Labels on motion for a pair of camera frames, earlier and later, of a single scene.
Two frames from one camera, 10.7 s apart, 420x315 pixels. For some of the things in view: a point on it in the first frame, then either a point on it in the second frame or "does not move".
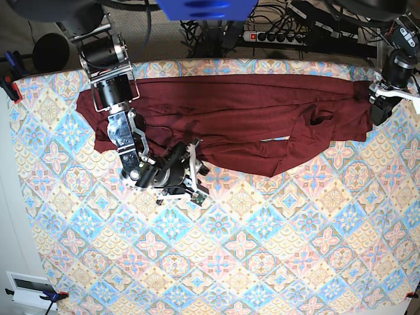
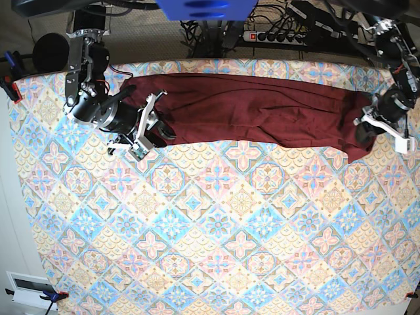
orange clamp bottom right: [411, 294] does not move
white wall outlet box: [28, 289] does not move
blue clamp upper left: [14, 60] does not move
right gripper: [397, 69] → [392, 105]
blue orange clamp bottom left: [51, 297] does not move
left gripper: [168, 174] → [118, 116]
